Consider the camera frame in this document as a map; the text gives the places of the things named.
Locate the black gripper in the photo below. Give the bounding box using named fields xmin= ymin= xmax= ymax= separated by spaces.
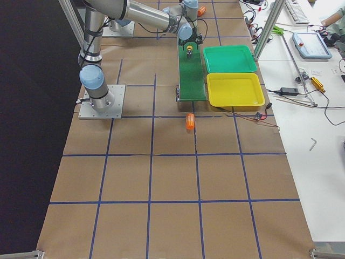
xmin=178 ymin=34 xmax=203 ymax=49

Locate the orange 4680 cylinder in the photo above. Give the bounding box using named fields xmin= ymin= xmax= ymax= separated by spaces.
xmin=185 ymin=113 xmax=195 ymax=131
xmin=197 ymin=6 xmax=206 ymax=17

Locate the green plastic tray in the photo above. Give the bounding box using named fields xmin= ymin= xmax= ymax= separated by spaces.
xmin=203 ymin=45 xmax=257 ymax=73

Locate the green conveyor belt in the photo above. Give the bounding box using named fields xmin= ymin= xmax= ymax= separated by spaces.
xmin=176 ymin=43 xmax=207 ymax=102

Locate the yellow plastic tray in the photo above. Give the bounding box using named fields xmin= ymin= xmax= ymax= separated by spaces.
xmin=206 ymin=73 xmax=266 ymax=111

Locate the green grabber tool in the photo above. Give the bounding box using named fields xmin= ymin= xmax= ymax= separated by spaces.
xmin=272 ymin=25 xmax=285 ymax=35

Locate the small circuit board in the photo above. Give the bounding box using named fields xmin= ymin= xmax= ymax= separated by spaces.
xmin=254 ymin=112 xmax=266 ymax=121

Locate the black power adapter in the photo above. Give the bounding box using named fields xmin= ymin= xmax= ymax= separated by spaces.
xmin=280 ymin=87 xmax=299 ymax=96

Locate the white keyboard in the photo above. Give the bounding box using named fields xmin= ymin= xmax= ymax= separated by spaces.
xmin=285 ymin=0 xmax=310 ymax=26

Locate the teach pendant tablet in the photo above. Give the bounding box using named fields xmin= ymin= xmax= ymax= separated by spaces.
xmin=292 ymin=32 xmax=332 ymax=59

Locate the gold metal block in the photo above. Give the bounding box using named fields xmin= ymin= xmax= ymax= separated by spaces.
xmin=310 ymin=77 xmax=326 ymax=93

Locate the hex key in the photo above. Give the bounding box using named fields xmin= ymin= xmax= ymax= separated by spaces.
xmin=309 ymin=138 xmax=317 ymax=151

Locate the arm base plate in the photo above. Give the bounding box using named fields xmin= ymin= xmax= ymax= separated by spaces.
xmin=78 ymin=84 xmax=126 ymax=119
xmin=102 ymin=21 xmax=135 ymax=38

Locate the aluminium frame post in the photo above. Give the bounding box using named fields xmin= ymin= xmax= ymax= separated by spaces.
xmin=253 ymin=0 xmax=285 ymax=62

